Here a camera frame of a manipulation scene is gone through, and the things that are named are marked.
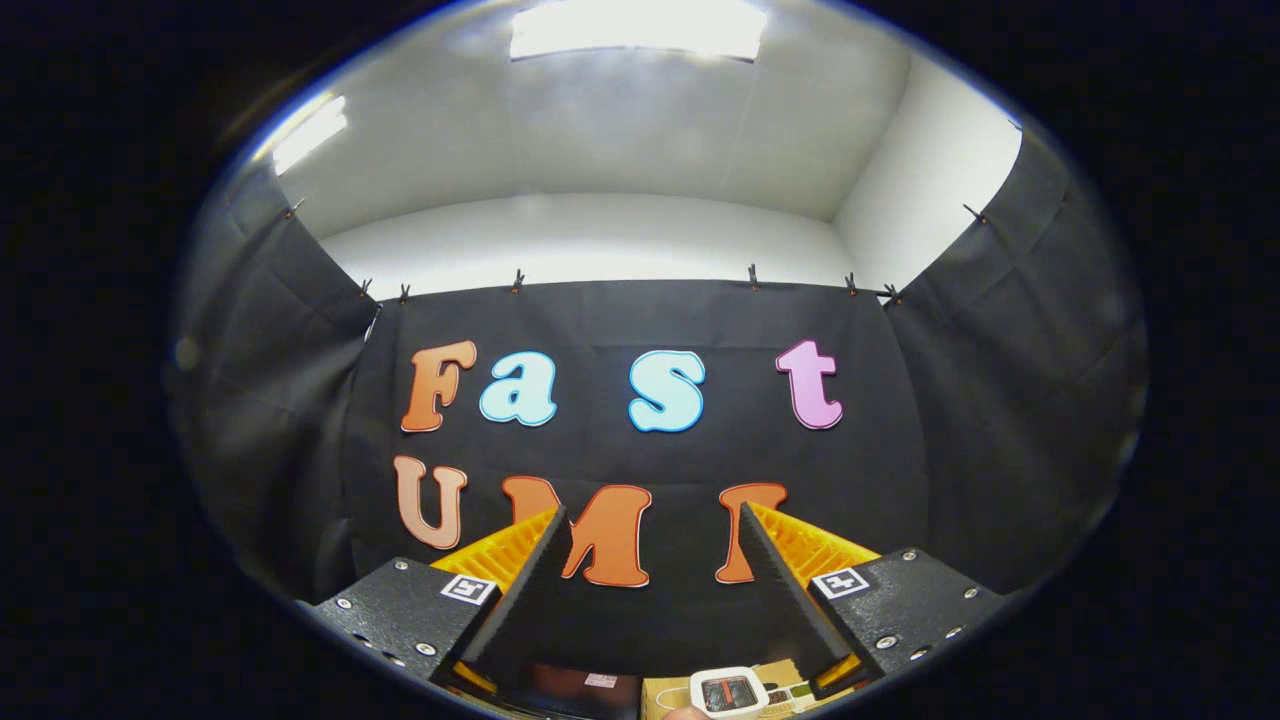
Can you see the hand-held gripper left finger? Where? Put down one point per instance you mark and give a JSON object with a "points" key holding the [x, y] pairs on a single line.
{"points": [[525, 600]]}

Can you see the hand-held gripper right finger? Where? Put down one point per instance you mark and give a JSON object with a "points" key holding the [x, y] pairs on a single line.
{"points": [[780, 600]]}

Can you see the black toaster oven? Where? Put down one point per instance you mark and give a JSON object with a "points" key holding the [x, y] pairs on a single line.
{"points": [[570, 695]]}

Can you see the white pop-up toaster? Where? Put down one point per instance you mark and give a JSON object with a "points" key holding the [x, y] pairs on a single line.
{"points": [[728, 695]]}

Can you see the white divided bean dish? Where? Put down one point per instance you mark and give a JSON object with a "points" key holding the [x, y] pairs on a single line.
{"points": [[790, 695]]}

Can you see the row of black cloth clips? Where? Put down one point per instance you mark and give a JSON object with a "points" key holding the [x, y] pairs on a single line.
{"points": [[753, 277]]}

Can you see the narrow ceiling light strip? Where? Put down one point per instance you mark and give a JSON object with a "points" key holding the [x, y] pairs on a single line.
{"points": [[310, 133]]}

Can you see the large ceiling light panel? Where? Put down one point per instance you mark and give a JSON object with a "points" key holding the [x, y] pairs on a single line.
{"points": [[640, 28]]}

